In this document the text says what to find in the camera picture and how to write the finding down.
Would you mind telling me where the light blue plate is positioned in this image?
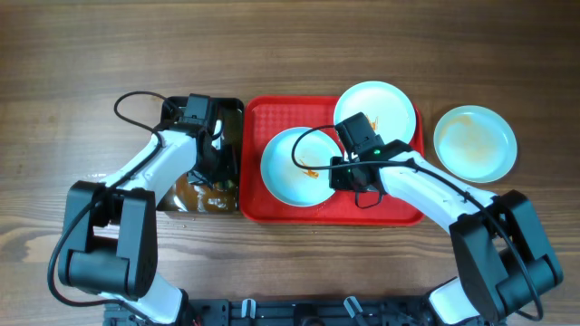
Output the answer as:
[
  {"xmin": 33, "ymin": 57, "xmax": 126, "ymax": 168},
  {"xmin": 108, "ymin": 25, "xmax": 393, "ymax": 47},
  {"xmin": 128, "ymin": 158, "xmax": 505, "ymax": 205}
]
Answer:
[
  {"xmin": 433, "ymin": 105, "xmax": 518, "ymax": 183},
  {"xmin": 333, "ymin": 81, "xmax": 417, "ymax": 143},
  {"xmin": 260, "ymin": 127, "xmax": 342, "ymax": 207}
]

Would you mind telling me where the light blue plate bottom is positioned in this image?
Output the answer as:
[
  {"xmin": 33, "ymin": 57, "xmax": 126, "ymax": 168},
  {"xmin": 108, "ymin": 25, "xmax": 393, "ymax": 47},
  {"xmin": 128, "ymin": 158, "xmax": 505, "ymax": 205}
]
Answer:
[{"xmin": 433, "ymin": 105, "xmax": 518, "ymax": 183}]

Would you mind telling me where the green yellow sponge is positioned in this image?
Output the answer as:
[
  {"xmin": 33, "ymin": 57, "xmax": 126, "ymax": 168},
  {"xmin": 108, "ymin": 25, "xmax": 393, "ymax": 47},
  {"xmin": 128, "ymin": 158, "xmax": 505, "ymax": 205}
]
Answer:
[{"xmin": 214, "ymin": 180, "xmax": 236, "ymax": 191}]

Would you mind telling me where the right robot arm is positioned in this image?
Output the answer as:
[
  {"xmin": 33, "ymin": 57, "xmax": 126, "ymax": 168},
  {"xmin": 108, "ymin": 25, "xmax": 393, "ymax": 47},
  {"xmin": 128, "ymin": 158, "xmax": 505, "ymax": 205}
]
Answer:
[{"xmin": 332, "ymin": 113, "xmax": 564, "ymax": 324}]

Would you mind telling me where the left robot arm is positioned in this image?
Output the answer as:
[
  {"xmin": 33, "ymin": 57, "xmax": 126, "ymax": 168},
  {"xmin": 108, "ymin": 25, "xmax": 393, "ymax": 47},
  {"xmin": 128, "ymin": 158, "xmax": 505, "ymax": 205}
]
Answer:
[{"xmin": 47, "ymin": 94, "xmax": 244, "ymax": 325}]

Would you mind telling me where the black water tray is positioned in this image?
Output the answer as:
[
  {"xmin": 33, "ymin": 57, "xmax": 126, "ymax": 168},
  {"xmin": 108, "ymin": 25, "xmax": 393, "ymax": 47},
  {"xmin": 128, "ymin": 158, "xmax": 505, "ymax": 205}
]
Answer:
[{"xmin": 159, "ymin": 95, "xmax": 245, "ymax": 214}]

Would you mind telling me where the red plastic tray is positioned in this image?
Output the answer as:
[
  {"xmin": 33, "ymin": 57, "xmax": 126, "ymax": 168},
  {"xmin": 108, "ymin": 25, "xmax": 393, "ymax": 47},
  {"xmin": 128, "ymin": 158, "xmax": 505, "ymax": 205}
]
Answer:
[{"xmin": 238, "ymin": 95, "xmax": 423, "ymax": 226}]

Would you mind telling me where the left black cable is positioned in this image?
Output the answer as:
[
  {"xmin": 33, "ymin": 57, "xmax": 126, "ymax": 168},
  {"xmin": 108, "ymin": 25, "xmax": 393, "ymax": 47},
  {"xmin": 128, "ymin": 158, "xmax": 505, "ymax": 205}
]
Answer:
[{"xmin": 46, "ymin": 91, "xmax": 185, "ymax": 309}]

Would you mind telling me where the black cable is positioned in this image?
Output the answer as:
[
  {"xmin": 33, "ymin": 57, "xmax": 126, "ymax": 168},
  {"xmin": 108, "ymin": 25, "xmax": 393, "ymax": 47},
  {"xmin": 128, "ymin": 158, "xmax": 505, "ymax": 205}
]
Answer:
[
  {"xmin": 291, "ymin": 124, "xmax": 545, "ymax": 322},
  {"xmin": 46, "ymin": 91, "xmax": 185, "ymax": 309}
]

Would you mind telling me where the right black cable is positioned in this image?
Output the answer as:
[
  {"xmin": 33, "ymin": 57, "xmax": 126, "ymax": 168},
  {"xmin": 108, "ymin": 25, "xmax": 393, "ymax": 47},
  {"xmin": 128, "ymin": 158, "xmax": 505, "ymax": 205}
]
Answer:
[{"xmin": 291, "ymin": 124, "xmax": 545, "ymax": 322}]

